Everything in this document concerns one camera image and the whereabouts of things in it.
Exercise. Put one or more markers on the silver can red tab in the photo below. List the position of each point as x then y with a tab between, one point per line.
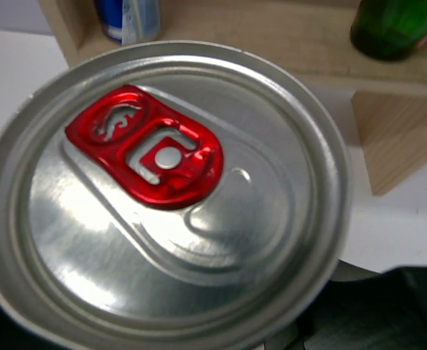
171	195

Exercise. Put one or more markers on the green bottle yellow label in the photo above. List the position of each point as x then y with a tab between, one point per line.
389	30

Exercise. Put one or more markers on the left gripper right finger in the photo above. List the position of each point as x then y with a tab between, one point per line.
388	311

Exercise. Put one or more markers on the wooden three-tier shelf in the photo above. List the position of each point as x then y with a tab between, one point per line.
311	39

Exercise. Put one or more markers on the blue silver energy can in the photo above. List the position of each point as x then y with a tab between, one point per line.
129	21

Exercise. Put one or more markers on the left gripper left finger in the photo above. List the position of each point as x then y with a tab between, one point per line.
13	336

